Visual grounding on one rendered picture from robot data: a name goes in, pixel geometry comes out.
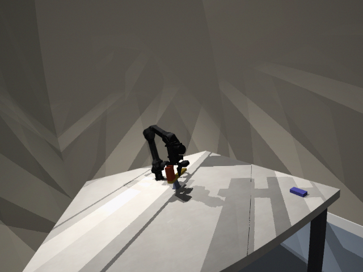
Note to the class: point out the blue rectangular bar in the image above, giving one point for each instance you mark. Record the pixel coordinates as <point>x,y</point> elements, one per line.
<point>298,192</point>

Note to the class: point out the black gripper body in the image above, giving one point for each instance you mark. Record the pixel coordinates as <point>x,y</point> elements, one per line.
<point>173,160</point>

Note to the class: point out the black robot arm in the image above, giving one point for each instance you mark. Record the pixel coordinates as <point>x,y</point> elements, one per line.
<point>172,143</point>

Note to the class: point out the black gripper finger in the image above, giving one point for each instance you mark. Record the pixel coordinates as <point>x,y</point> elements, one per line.
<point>179,170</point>

